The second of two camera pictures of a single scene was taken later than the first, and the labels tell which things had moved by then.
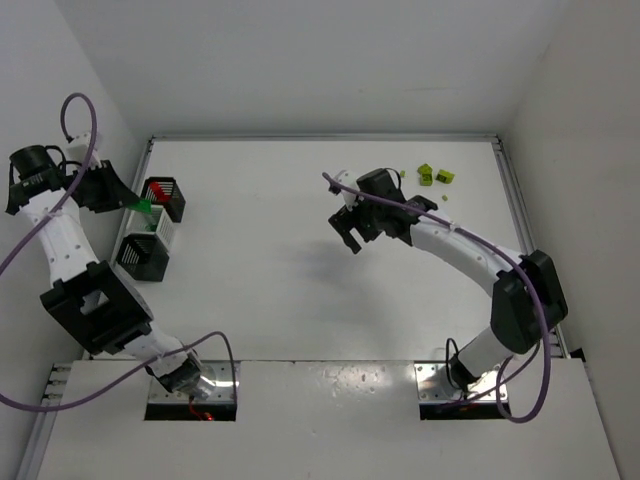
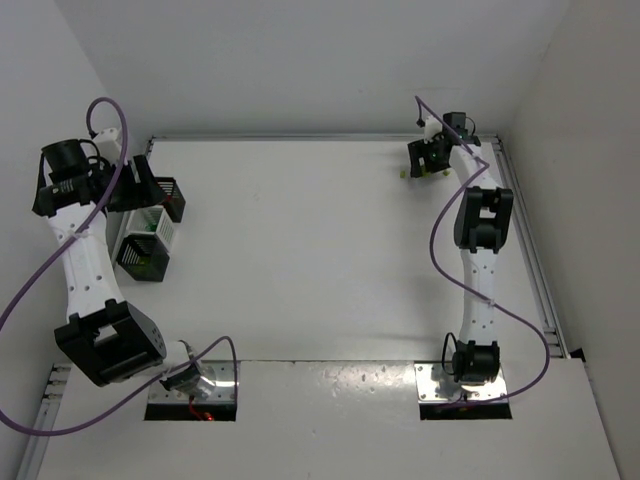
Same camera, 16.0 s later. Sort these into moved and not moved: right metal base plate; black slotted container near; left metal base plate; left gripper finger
Moved: left gripper finger
Not moved: right metal base plate; left metal base plate; black slotted container near
